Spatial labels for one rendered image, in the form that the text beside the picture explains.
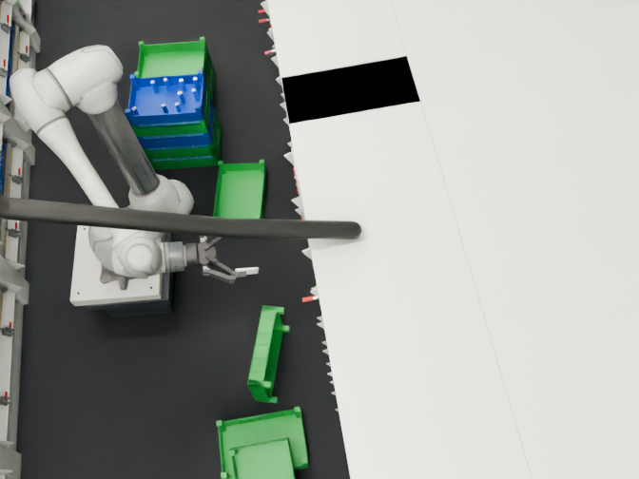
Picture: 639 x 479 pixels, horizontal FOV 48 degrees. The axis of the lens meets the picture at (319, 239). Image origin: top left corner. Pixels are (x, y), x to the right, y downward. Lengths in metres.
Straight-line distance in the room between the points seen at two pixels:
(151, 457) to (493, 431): 2.00
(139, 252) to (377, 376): 1.17
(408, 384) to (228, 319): 2.00
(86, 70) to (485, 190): 1.48
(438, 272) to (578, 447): 0.27
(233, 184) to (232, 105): 0.45
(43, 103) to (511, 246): 1.58
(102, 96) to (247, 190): 1.03
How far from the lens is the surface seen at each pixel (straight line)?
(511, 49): 1.18
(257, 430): 2.68
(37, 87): 2.24
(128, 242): 1.98
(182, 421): 2.75
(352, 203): 0.99
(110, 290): 2.75
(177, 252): 2.15
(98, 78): 2.24
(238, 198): 3.09
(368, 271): 0.94
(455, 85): 1.12
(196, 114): 2.93
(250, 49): 3.62
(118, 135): 2.38
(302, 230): 0.92
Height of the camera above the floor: 2.57
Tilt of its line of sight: 61 degrees down
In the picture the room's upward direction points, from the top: 9 degrees counter-clockwise
